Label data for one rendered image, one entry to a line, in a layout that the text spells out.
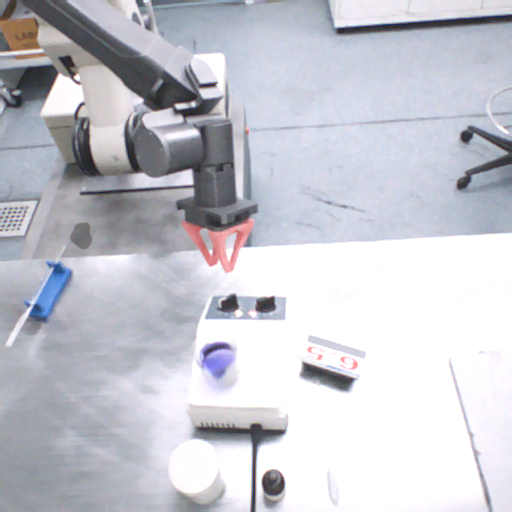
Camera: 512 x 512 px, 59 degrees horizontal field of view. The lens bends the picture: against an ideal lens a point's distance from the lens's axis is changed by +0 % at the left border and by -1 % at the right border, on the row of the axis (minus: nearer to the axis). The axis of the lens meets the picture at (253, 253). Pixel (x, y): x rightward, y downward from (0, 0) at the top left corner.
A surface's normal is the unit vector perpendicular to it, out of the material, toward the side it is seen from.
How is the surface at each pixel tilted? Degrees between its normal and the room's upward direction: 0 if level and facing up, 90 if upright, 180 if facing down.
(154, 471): 0
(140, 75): 89
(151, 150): 66
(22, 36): 91
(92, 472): 0
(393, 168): 0
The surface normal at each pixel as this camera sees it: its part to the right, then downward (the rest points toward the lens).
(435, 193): -0.08, -0.61
